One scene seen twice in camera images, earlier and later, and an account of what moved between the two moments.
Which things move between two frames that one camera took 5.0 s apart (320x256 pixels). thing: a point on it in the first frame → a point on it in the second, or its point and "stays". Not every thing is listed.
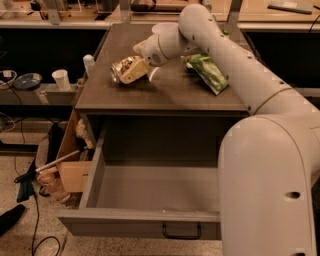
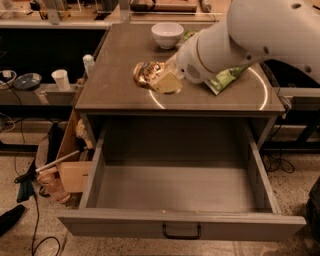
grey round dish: x=28 y=81 stays
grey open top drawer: x=151 y=177 stays
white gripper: x=152 y=50 → x=187 y=62
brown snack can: x=118 y=68 → x=146 y=73
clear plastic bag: x=53 y=185 stays
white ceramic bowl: x=166 y=28 stays
